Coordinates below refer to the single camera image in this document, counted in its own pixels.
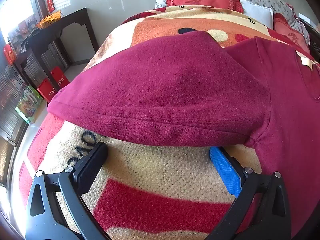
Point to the orange red cream fleece blanket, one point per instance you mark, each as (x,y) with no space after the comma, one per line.
(157,192)

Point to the dark carved wooden headboard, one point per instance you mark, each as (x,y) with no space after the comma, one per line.
(314,40)

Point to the white pillow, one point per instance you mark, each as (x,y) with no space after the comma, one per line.
(263,15)

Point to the green printed gift box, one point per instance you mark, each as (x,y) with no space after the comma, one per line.
(29,104)

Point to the red heart cushion right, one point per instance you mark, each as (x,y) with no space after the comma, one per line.
(281,26)

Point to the maroon knit shirt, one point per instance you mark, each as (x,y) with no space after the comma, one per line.
(186,90)

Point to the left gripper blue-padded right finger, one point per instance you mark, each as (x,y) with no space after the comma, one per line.
(272,219)

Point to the orange plastic basket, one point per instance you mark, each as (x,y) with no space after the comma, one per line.
(50,19)

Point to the red gift bag rear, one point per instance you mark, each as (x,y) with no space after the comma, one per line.
(59,77)

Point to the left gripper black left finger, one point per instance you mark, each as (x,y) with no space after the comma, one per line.
(55,209)

